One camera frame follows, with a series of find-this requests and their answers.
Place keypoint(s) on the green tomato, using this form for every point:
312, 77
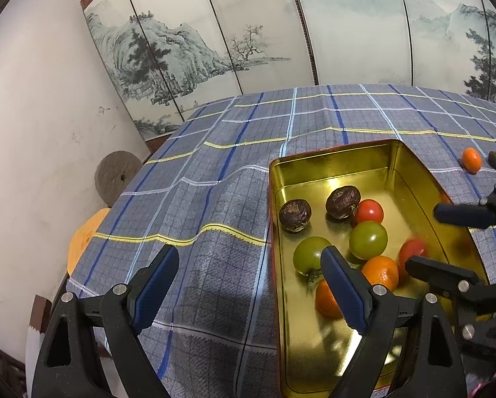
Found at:
368, 240
310, 253

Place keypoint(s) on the orange tangerine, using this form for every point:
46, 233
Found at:
381, 272
326, 300
472, 160

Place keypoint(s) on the painted landscape folding screen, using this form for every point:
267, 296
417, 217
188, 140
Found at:
356, 29

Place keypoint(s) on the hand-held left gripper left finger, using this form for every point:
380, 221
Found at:
156, 286

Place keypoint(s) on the blue plaid tablecloth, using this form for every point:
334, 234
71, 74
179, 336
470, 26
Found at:
231, 153

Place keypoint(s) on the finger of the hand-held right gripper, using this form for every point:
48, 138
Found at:
463, 214
439, 268

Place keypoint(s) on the orange round stool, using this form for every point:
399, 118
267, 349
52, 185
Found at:
84, 236

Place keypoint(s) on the round stone millstone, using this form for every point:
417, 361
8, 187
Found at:
115, 179

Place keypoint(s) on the small wooden box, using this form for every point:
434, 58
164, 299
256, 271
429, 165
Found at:
39, 310

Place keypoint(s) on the gold metal tin tray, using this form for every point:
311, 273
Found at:
314, 352

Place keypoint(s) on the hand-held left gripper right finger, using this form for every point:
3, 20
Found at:
343, 286

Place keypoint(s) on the red tomato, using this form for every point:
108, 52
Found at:
370, 211
412, 253

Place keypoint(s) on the white paper sheet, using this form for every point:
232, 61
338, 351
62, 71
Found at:
34, 350

